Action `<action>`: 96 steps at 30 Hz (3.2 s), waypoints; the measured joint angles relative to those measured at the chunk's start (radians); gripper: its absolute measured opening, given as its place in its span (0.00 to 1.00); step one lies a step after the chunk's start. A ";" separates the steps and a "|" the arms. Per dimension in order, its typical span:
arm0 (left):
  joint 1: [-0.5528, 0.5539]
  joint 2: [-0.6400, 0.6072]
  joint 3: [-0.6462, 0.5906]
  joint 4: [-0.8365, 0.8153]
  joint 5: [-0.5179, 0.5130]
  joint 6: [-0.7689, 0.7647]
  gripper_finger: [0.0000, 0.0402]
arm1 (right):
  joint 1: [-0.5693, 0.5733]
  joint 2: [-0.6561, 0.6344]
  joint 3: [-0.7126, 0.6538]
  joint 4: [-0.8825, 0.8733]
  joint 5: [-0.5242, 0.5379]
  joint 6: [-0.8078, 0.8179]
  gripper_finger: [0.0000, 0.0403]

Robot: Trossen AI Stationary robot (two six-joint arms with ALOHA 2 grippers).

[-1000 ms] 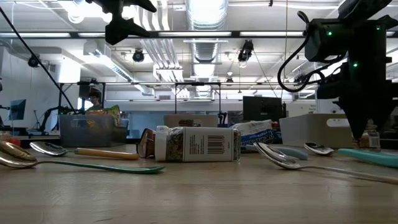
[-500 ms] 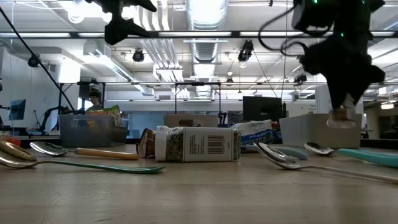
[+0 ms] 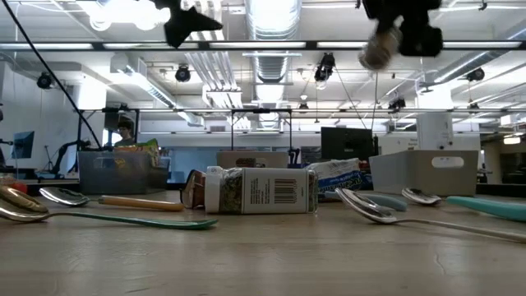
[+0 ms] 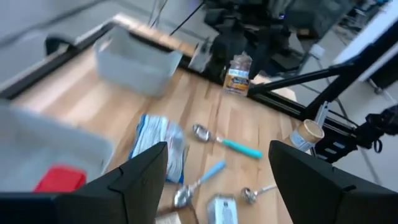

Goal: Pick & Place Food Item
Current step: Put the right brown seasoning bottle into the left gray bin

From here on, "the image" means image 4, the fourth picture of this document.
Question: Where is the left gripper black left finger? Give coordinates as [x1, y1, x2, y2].
[0, 141, 169, 224]

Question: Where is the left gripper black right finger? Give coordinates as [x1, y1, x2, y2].
[268, 139, 398, 224]

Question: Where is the brown spice pouch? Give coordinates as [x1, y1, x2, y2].
[154, 203, 200, 224]

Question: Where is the tan peanut butter jar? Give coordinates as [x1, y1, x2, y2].
[284, 119, 325, 153]

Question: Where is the pink cube box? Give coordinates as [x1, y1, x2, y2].
[32, 164, 88, 194]

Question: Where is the blue chip bag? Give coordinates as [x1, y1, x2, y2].
[129, 114, 189, 184]

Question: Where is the teal handle metal spoon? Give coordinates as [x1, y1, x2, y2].
[192, 123, 264, 159]

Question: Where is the white label spice jar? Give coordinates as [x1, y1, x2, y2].
[206, 194, 239, 224]

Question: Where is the light blue handle spoon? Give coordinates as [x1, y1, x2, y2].
[173, 160, 227, 208]

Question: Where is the small orange label spice jar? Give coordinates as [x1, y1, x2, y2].
[223, 52, 253, 96]

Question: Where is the white plastic bin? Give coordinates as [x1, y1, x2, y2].
[93, 26, 183, 97]
[0, 101, 116, 194]

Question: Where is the black tripod head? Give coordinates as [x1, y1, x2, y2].
[354, 104, 398, 153]

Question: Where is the orange handle metal spoon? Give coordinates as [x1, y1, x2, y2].
[241, 184, 278, 205]

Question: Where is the white bracket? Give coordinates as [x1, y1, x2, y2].
[313, 101, 331, 125]

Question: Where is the black frame clamp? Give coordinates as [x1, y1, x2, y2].
[45, 35, 77, 57]

